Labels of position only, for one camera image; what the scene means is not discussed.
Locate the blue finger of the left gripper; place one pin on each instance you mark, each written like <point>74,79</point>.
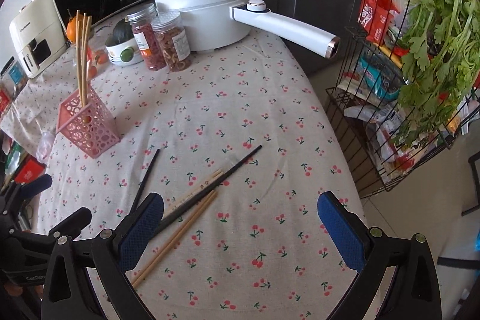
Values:
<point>37,186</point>

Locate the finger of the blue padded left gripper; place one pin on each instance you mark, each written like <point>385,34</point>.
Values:
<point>68,290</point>

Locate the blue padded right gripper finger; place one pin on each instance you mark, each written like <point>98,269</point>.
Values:
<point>414,289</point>

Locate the black chopstick gold tip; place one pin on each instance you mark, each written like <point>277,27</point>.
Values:
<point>166,222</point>

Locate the pale printed bamboo chopstick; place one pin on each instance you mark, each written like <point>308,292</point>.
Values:
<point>187,196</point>

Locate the pink perforated utensil holder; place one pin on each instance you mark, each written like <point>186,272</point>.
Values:
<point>91,128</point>

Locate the red label glass jar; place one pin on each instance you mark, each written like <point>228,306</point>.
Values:
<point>5,101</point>

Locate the blue label glass jar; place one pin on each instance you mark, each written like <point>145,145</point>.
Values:
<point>13,77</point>

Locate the clear jar with tangerines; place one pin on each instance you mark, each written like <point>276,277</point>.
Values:
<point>97,57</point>

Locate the cream air fryer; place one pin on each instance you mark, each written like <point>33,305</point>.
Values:
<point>38,36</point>

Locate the orange fruit on coaster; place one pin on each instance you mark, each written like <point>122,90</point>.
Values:
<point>73,25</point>

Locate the dark green squash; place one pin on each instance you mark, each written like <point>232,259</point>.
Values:
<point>121,33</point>

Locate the tall jar red dried fruit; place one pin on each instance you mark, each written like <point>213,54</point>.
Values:
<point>140,22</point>

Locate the short jar dried slices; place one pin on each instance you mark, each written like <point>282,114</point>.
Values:
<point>171,36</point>

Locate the green leafy celery bunch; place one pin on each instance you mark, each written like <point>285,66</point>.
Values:
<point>441,64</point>

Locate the white electric cooking pot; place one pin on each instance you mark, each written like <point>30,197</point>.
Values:
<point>212,24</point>

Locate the red snack package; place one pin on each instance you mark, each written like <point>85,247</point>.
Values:
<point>375,16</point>

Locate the black wire storage rack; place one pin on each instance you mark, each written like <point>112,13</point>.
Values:
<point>364,108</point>

